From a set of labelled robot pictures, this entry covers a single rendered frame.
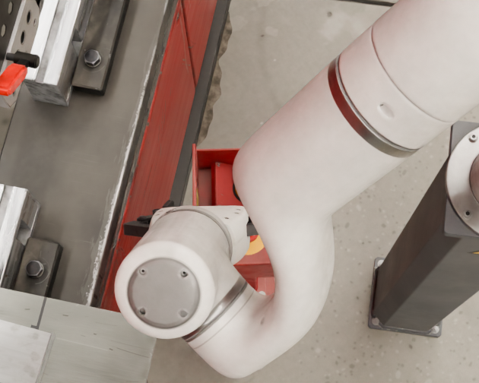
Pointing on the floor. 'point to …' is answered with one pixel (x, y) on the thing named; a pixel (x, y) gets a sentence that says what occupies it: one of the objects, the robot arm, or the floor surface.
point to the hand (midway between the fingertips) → (210, 213)
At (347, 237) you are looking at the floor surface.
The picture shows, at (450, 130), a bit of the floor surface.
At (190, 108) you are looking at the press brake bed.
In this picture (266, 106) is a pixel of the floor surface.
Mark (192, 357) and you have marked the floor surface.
